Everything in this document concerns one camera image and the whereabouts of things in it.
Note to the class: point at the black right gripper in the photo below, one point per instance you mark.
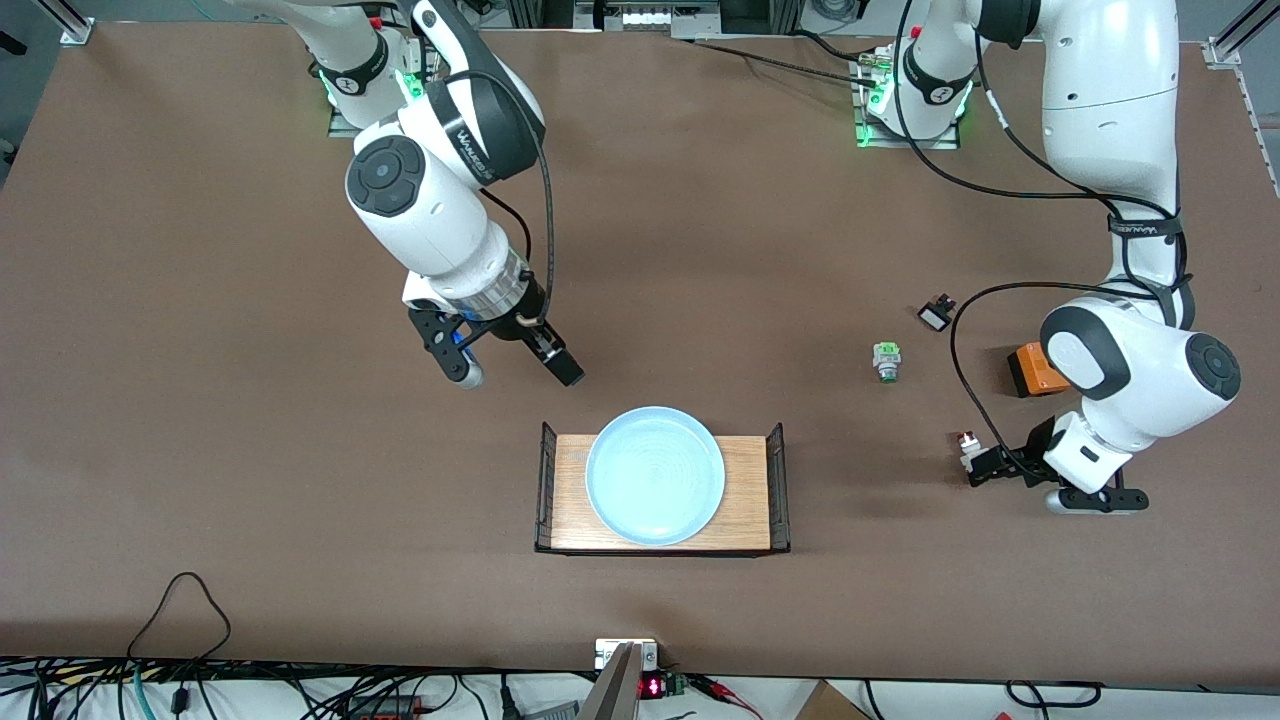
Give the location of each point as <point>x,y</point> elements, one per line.
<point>526,314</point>

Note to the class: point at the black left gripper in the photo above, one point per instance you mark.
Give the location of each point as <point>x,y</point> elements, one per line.
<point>1033,444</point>

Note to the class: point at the red push button switch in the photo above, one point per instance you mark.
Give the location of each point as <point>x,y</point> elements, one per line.
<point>969,445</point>

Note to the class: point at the light blue plate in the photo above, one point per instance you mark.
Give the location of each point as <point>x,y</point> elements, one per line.
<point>655,476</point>

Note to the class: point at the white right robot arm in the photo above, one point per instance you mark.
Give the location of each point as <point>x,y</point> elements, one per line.
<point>430,220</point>

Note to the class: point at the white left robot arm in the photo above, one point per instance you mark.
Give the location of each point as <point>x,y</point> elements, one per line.
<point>1100,100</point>

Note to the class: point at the brown cardboard piece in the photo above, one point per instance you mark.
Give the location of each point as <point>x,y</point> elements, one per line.
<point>825,705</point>

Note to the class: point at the red digit display module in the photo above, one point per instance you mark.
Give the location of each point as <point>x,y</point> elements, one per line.
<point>652,687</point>

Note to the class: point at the perforated metal edge strip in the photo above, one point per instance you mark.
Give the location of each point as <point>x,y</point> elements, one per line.
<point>1250,100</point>

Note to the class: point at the aluminium corner profile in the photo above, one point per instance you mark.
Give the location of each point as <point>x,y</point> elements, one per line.
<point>1225,50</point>
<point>70,28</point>

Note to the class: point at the orange button enclosure box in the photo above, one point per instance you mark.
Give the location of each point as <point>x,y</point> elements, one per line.
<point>1030,372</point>

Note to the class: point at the green push button switch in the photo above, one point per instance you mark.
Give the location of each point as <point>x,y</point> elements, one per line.
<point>886,358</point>

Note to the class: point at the small black switch part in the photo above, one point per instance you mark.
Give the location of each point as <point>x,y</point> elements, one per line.
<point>936,318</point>

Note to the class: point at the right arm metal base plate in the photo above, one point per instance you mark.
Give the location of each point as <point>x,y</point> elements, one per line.
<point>340,128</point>

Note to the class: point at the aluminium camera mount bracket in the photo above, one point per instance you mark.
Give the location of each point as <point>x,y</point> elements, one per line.
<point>622,690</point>

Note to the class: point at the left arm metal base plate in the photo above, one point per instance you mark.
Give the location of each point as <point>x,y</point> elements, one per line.
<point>945,143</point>

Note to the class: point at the aluminium frame with light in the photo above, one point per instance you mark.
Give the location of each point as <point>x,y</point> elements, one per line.
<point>650,18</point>

